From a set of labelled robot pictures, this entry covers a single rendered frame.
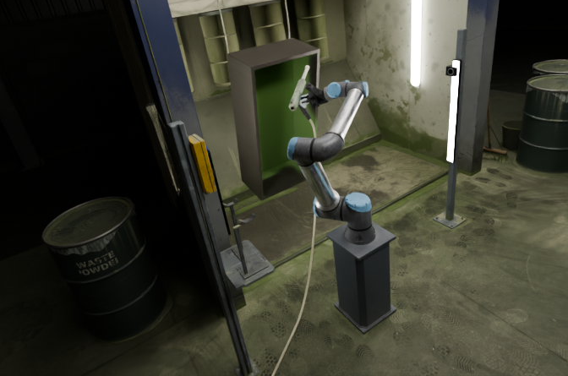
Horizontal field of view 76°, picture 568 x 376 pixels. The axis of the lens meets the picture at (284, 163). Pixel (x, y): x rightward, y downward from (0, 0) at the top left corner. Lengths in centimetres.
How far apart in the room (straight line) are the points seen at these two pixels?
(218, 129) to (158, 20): 222
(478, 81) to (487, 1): 70
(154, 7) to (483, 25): 283
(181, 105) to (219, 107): 209
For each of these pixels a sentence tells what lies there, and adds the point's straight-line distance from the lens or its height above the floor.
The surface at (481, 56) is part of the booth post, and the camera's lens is 391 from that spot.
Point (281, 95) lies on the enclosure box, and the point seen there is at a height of 125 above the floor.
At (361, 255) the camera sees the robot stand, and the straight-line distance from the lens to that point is 222.
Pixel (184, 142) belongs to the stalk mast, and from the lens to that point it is 162.
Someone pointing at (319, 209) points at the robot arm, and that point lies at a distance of 223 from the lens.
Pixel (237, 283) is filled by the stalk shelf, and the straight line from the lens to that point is 195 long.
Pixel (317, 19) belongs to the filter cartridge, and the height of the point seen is 170.
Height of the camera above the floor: 210
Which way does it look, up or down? 26 degrees down
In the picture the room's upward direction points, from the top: 9 degrees counter-clockwise
